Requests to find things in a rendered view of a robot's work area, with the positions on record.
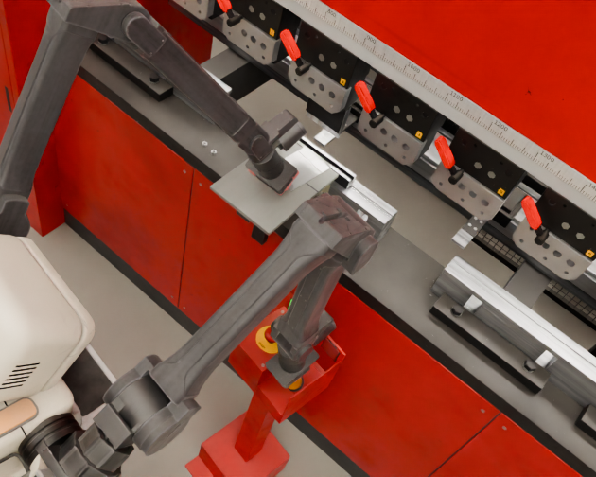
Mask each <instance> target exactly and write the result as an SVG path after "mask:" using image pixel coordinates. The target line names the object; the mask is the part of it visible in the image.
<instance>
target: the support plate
mask: <svg viewBox="0 0 596 477"><path fill-rule="evenodd" d="M300 149H302V147H301V146H299V145H298V144H297V143H296V144H295V145H293V146H292V147H291V148H290V149H289V150H288V151H284V150H280V149H279V148H278V147H277V148H276V150H277V152H278V154H279V155H281V156H282V157H283V158H286V157H288V156H290V155H292V154H293V153H295V152H296V151H298V150H300ZM248 160H249V158H248V159H247V160H246V161H244V162H243V163H241V164H240V165H239V166H237V167H236V168H234V169H233V170H231V171H230V172H229V173H227V174H226V175H224V176H223V177H222V178H220V179H219V180H217V181H216V182H215V183H213V184H212V185H211V186H210V189H211V190H212V191H214V192H215V193H216V194H217V195H219V196H220V197H221V198H222V199H223V200H224V201H226V202H227V203H228V204H230V205H231V206H232V207H233V208H234V209H235V210H237V211H238V212H239V213H240V214H242V215H243V216H244V217H245V218H247V219H248V220H249V221H251V222H252V223H253V224H254V225H256V226H257V227H258V228H259V229H261V230H262V231H263V232H264V233H266V234H267V235H270V234H271V233H272V232H273V231H274V230H275V229H277V228H278V227H279V226H280V225H281V224H283V223H284V222H285V221H286V220H288V219H289V218H290V217H291V216H292V215H293V214H295V212H294V211H295V210H296V209H297V208H298V207H299V206H300V205H301V204H302V203H303V202H304V201H305V200H310V199H313V198H314V197H315V196H316V195H317V194H319V193H320V192H321V191H322V190H323V189H325V188H326V187H327V186H328V185H330V184H331V183H332V182H333V181H334V180H335V179H337V178H338V176H339V174H338V173H336V172H335V171H334V170H332V169H331V168H330V169H328V170H326V171H325V172H323V173H321V174H319V175H318V176H316V177H314V178H313V179H311V180H309V181H308V182H307V183H308V184H309V185H311V186H312V187H314V188H315V189H316V190H318V191H319V192H317V191H315V190H314V189H313V188H311V187H310V186H309V185H307V184H306V183H304V184H303V185H300V186H299V187H297V188H295V189H294V190H292V191H291V190H290V189H288V190H286V191H285V192H284V193H283V194H282V195H279V194H277V193H276V192H275V191H274V190H273V189H271V188H270V187H269V186H267V185H266V184H264V183H263V182H262V181H260V180H259V179H258V178H257V177H256V176H253V174H252V173H250V172H249V171H248V169H247V168H246V167H245V164H246V163H247V161H248Z"/></svg>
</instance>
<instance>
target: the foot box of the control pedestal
mask: <svg viewBox="0 0 596 477"><path fill-rule="evenodd" d="M247 411H248V410H247ZM247 411H246V412H245V413H243V414H242V415H240V416H239V417H237V418H236V419H235V420H233V421H232V422H230V423H229V424H228V425H226V426H225V427H224V428H222V429H221V430H219V431H218V432H217V433H215V434H213V435H212V436H211V437H209V438H208V439H207V440H205V441H204V442H202V444H201V448H200V452H199V455H198V456H197V457H195V458H194V459H193V460H191V461H190V462H189V463H187V464H186V465H185V467H186V469H187V470H188V471H189V473H190V474H191V475H192V477H274V476H275V475H277V474H278V473H279V472H280V471H281V470H283V469H284V467H285V465H286V464H287V462H288V460H289V459H290V457H289V454H288V453H287V452H286V450H285V449H284V448H283V447H282V445H281V444H280V443H279V442H278V440H277V439H276V438H275V437H274V435H273V434H272V433H271V431H270V432H269V434H268V436H267V438H266V440H265V443H264V445H263V447H262V449H261V451H260V452H259V453H258V454H257V455H255V456H254V457H253V458H251V459H250V460H249V461H248V462H245V461H244V459H243V458H242V457H241V455H240V454H239V453H238V452H237V450H236V449H235V444H236V442H237V438H238V435H239V433H240V430H241V427H242V424H243V421H244V419H245V416H246V414H247Z"/></svg>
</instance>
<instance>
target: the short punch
mask: <svg viewBox="0 0 596 477"><path fill-rule="evenodd" d="M350 110H351V107H350V106H349V107H348V108H347V109H345V110H344V111H343V112H337V113H333V114H331V113H330V112H329V111H327V110H326V109H325V108H323V107H322V106H320V105H319V104H318V103H316V102H315V101H313V100H312V99H311V98H309V99H308V103H307V108H306V111H307V117H309V118H310V119H312V120H313V121H314V122H316V123H317V124H319V125H320V126H321V127H323V128H324V129H325V130H327V131H328V132H330V133H331V134H333V135H334V136H335V137H337V138H338V139H339V137H340V134H341V132H342V131H343V129H344V126H345V123H346V120H347V118H348V116H349V113H350Z"/></svg>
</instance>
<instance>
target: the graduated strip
mask: <svg viewBox="0 0 596 477"><path fill-rule="evenodd" d="M295 1H296V2H298V3H299V4H301V5H302V6H304V7H305V8H307V9H308V10H310V11H311V12H313V13H314V14H316V15H317V16H319V17H320V18H322V19H323V20H325V21H326V22H328V23H329V24H330V25H332V26H333V27H335V28H336V29H338V30H339V31H341V32H342V33H344V34H345V35H347V36H348V37H350V38H351V39H353V40H354V41H356V42H357V43H359V44H361V45H362V46H364V47H365V48H367V49H368V50H370V51H371V52H373V53H374V54H376V55H377V56H378V57H380V58H381V59H382V60H384V61H385V62H387V63H388V64H390V65H391V66H393V67H394V68H396V69H397V70H399V71H400V72H402V73H403V74H405V75H406V76H408V77H409V78H411V79H412V80H414V81H416V82H417V83H419V84H420V85H422V86H423V87H425V88H426V89H428V90H429V91H431V92H432V93H434V94H435V95H436V96H437V97H439V98H441V99H442V100H444V101H445V102H446V103H448V104H449V105H451V106H452V107H454V108H455V109H457V110H458V111H460V112H461V113H463V114H464V115H466V116H468V117H469V118H471V119H472V120H474V121H475V122H477V123H478V124H480V125H481V126H483V127H484V128H486V129H487V130H488V131H490V132H491V133H493V134H494V135H496V136H497V137H499V138H500V139H502V140H503V141H505V142H506V143H508V144H509V145H511V146H512V147H514V148H515V149H516V150H518V151H520V152H521V153H523V154H524V155H526V156H527V157H529V158H530V159H532V160H533V161H535V162H536V163H538V164H539V165H540V166H542V167H543V168H545V169H546V170H548V171H549V172H551V173H552V174H554V175H555V176H557V177H558V178H560V179H561V180H563V181H564V182H566V183H567V184H569V185H570V186H572V187H574V188H575V189H577V190H578V191H580V192H581V193H583V194H584V195H585V196H587V197H588V198H590V199H591V200H592V201H594V202H595V203H596V185H595V184H594V183H592V182H591V181H590V180H589V179H587V178H586V177H584V176H583V175H581V174H580V173H578V172H577V171H575V170H573V169H572V168H570V167H568V166H567V165H565V164H564V163H562V162H561V161H559V160H558V159H556V158H555V157H553V156H552V155H550V154H549V153H547V152H546V151H544V150H543V149H541V148H540V147H539V146H537V145H536V144H534V143H533V142H531V141H530V140H528V139H527V138H525V137H524V136H522V135H521V134H519V133H518V132H516V131H514V130H513V129H511V128H510V127H508V126H507V125H505V124H504V123H502V122H501V121H499V120H498V119H496V118H495V117H493V116H492V115H491V114H489V113H488V112H486V111H485V110H483V109H482V108H480V107H478V106H477V105H475V104H474V103H472V102H471V101H469V100H468V99H466V98H465V97H463V96H461V95H460V94H458V93H457V92H455V91H454V90H452V89H451V88H449V87H448V86H446V85H445V84H443V83H442V82H441V81H440V80H438V79H436V78H435V77H433V76H432V75H430V74H429V73H427V72H426V71H424V70H423V69H421V68H420V67H418V66H417V65H415V64H414V63H412V62H410V61H409V60H407V59H406V58H404V57H403V56H401V55H400V54H398V53H397V52H395V51H394V50H392V49H391V48H390V47H389V46H387V45H386V44H383V43H382V42H380V41H379V40H377V39H376V38H374V37H373V36H371V35H370V34H368V33H367V32H365V31H364V30H362V29H361V28H359V27H358V26H356V25H354V24H353V23H351V22H350V21H348V20H347V19H345V18H344V17H342V16H341V15H340V14H339V13H337V12H336V11H334V10H333V9H331V8H329V7H328V6H326V5H325V4H323V3H322V2H320V1H319V0H295Z"/></svg>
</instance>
